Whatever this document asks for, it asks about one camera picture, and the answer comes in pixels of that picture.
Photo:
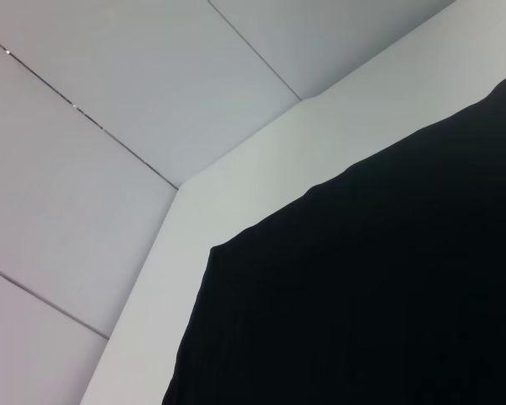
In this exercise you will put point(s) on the black t-shirt with FREE print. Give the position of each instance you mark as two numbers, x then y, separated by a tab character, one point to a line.
362	274

